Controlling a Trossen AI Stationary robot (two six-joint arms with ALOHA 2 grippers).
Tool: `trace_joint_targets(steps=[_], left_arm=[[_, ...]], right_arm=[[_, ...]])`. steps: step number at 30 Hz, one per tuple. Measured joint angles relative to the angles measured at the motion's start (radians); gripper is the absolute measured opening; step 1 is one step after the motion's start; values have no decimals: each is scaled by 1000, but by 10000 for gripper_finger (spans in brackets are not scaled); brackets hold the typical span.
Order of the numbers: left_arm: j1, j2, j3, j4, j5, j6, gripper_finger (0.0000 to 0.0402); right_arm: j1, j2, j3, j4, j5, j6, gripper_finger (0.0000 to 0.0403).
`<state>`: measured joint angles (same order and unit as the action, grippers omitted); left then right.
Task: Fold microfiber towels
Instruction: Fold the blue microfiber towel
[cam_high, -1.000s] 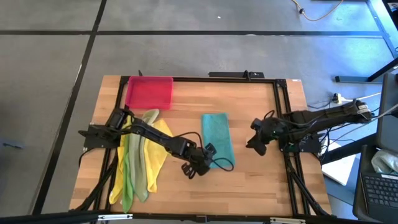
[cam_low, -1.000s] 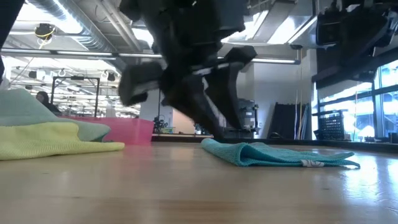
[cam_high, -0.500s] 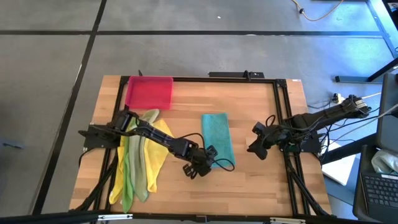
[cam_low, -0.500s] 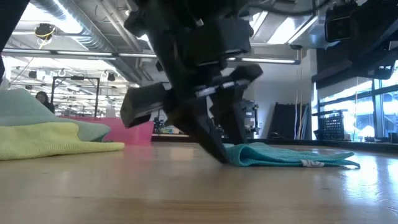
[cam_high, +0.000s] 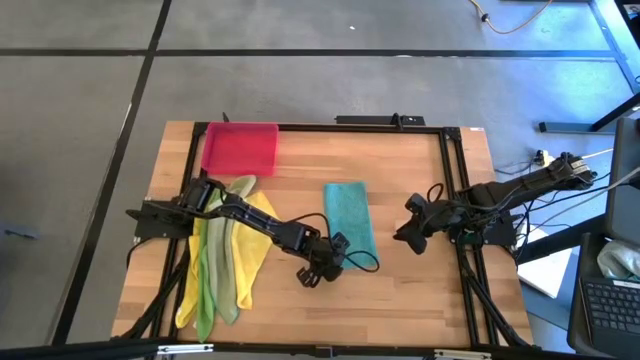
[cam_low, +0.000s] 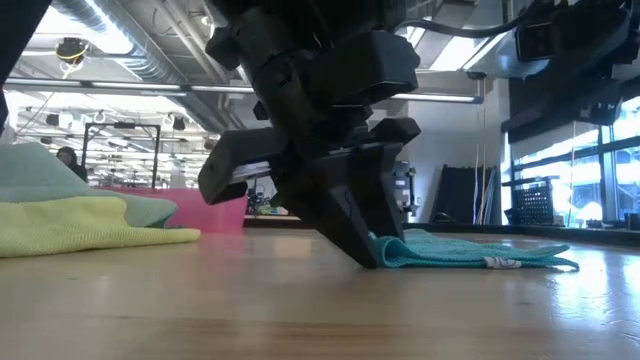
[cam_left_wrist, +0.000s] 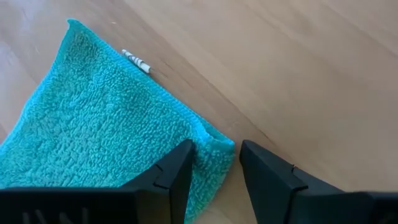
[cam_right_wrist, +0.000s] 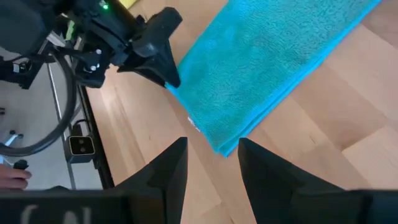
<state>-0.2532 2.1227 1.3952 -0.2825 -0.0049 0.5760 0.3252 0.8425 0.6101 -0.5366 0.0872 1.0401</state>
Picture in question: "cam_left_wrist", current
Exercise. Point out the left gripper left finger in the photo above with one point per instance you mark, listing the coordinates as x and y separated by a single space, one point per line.
149 202

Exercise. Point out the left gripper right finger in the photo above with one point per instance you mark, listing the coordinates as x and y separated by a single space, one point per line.
280 199

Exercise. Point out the blue microfiber towel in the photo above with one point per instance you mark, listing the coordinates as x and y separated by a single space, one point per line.
93 124

